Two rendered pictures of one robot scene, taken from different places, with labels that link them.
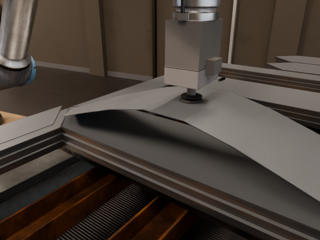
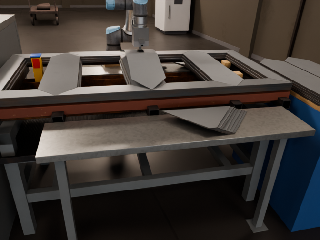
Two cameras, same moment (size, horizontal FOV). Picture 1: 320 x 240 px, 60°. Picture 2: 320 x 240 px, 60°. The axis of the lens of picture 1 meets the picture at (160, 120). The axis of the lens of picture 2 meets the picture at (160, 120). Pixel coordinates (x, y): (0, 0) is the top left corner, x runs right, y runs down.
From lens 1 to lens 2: 1.39 m
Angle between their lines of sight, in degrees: 36
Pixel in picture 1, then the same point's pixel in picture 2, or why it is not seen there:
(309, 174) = (138, 71)
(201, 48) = (135, 35)
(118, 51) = (264, 38)
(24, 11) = (130, 13)
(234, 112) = (144, 56)
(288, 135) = (150, 65)
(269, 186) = not seen: hidden behind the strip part
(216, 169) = not seen: hidden behind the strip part
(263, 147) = (135, 63)
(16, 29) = (128, 19)
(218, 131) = (130, 57)
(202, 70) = (136, 41)
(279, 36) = not seen: outside the picture
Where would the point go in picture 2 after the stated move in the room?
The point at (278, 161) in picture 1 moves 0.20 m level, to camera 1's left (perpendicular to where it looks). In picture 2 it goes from (134, 66) to (109, 58)
